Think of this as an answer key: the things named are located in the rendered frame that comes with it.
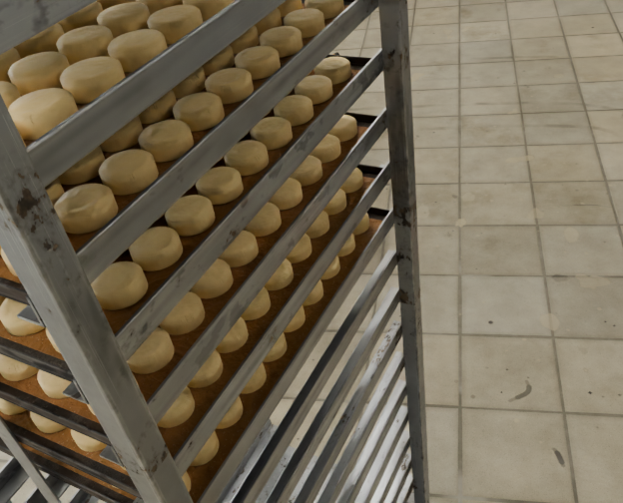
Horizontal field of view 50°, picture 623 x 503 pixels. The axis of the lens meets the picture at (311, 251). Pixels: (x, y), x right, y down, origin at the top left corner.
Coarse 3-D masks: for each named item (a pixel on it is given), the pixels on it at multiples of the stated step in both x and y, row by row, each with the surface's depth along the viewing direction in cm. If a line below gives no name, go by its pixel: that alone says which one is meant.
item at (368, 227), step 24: (360, 240) 107; (336, 264) 101; (336, 288) 99; (312, 312) 96; (288, 336) 93; (264, 360) 89; (288, 360) 90; (264, 384) 87; (240, 408) 83; (216, 432) 82; (240, 432) 82; (48, 456) 83; (216, 456) 80; (96, 480) 79; (192, 480) 77
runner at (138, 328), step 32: (352, 96) 86; (320, 128) 80; (288, 160) 74; (256, 192) 70; (224, 224) 66; (192, 256) 62; (160, 288) 59; (128, 320) 56; (160, 320) 60; (128, 352) 57
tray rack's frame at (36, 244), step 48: (0, 96) 38; (0, 144) 38; (0, 192) 39; (0, 240) 42; (48, 240) 43; (48, 288) 44; (96, 336) 48; (96, 384) 50; (0, 432) 74; (144, 432) 56; (144, 480) 59
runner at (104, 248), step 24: (360, 0) 82; (336, 24) 78; (312, 48) 74; (288, 72) 71; (264, 96) 67; (240, 120) 64; (216, 144) 62; (192, 168) 59; (144, 192) 55; (168, 192) 57; (120, 216) 52; (144, 216) 55; (96, 240) 51; (120, 240) 53; (96, 264) 51; (24, 312) 49
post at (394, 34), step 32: (384, 0) 86; (384, 32) 89; (384, 64) 92; (416, 224) 111; (416, 256) 115; (416, 288) 119; (416, 320) 123; (416, 352) 128; (416, 384) 135; (416, 416) 142; (416, 448) 149; (416, 480) 158
